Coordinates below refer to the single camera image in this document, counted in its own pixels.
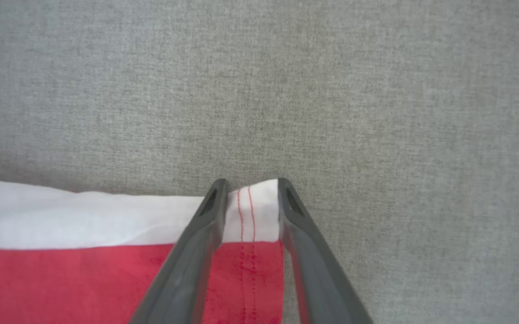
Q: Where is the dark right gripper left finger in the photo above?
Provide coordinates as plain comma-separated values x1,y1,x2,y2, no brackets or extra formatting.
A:
129,179,230,324

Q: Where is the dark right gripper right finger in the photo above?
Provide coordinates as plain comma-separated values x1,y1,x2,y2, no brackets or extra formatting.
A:
278,179,375,324

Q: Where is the red shorts white hem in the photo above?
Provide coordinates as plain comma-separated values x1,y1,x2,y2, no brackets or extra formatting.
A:
0,176,287,324

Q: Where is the grey fabric sofa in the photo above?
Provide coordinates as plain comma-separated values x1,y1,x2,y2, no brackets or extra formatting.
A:
0,0,519,324

